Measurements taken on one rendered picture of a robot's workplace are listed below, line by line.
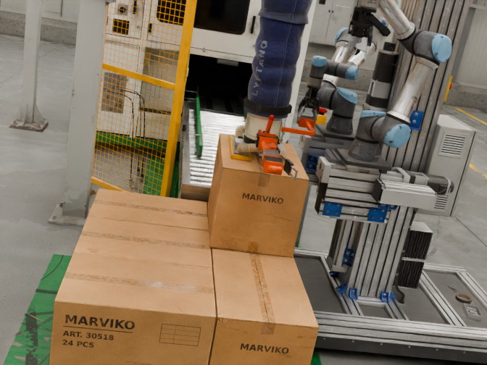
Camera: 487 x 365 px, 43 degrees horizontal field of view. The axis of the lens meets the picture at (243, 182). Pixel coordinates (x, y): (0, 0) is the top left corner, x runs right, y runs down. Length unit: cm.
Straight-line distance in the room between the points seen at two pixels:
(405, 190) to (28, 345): 188
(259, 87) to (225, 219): 64
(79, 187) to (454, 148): 242
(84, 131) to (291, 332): 225
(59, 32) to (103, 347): 1013
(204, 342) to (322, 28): 1012
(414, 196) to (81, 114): 222
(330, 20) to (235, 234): 954
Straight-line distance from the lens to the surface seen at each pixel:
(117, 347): 245
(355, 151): 297
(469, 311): 373
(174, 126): 416
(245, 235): 288
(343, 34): 368
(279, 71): 289
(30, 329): 320
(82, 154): 422
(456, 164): 329
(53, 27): 1224
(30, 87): 638
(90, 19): 404
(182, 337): 241
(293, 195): 283
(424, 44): 290
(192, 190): 349
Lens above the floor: 176
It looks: 18 degrees down
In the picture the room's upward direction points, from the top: 10 degrees clockwise
